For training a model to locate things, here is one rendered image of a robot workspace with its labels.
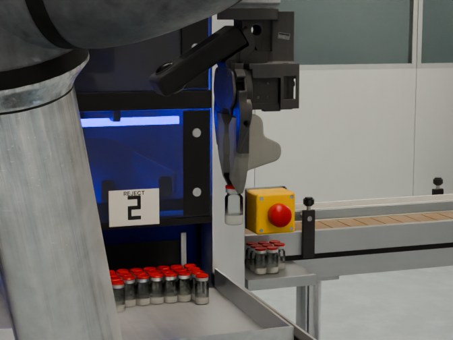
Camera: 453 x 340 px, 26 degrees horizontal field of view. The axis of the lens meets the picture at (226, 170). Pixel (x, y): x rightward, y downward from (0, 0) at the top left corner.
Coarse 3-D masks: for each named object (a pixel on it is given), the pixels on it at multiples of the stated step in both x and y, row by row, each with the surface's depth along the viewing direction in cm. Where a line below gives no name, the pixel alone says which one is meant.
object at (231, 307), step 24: (216, 288) 163; (240, 288) 152; (120, 312) 150; (144, 312) 150; (168, 312) 150; (192, 312) 150; (216, 312) 150; (240, 312) 150; (264, 312) 142; (144, 336) 139; (168, 336) 139; (192, 336) 128; (216, 336) 129; (240, 336) 130; (264, 336) 131; (288, 336) 132
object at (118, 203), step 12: (120, 192) 160; (132, 192) 161; (144, 192) 162; (156, 192) 162; (120, 204) 161; (132, 204) 161; (144, 204) 162; (156, 204) 163; (120, 216) 161; (144, 216) 162; (156, 216) 163
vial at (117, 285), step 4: (116, 280) 151; (120, 280) 151; (112, 284) 150; (116, 284) 149; (120, 284) 150; (116, 288) 150; (120, 288) 150; (116, 292) 150; (120, 292) 150; (124, 292) 150; (116, 296) 150; (120, 296) 150; (124, 296) 150; (116, 300) 150; (120, 300) 150; (124, 300) 150; (116, 304) 150; (120, 304) 150; (124, 304) 150; (120, 308) 150; (124, 308) 151
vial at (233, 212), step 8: (232, 192) 115; (224, 200) 116; (232, 200) 115; (240, 200) 115; (224, 208) 116; (232, 208) 115; (240, 208) 115; (224, 216) 116; (232, 216) 115; (240, 216) 115; (232, 224) 115; (240, 224) 116
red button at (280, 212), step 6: (276, 204) 167; (282, 204) 167; (270, 210) 167; (276, 210) 166; (282, 210) 167; (288, 210) 167; (270, 216) 167; (276, 216) 166; (282, 216) 167; (288, 216) 167; (270, 222) 168; (276, 222) 167; (282, 222) 167; (288, 222) 167
